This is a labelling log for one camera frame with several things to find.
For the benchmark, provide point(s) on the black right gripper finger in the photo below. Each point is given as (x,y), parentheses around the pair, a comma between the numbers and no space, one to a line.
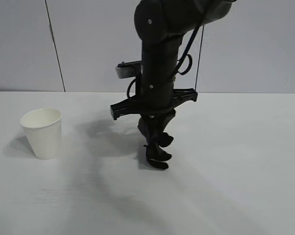
(145,127)
(164,121)

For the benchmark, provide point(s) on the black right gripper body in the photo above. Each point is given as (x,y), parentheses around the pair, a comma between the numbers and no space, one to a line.
(157,100)

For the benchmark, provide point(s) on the purple and black cloth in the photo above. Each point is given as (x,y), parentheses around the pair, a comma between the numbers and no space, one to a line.
(157,156)

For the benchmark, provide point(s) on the white paper cup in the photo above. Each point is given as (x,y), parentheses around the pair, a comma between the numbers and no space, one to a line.
(44,137)

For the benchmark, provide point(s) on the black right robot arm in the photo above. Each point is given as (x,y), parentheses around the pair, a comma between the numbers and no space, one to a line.
(167,29)

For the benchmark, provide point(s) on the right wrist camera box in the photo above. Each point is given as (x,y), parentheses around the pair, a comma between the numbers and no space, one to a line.
(126,71)

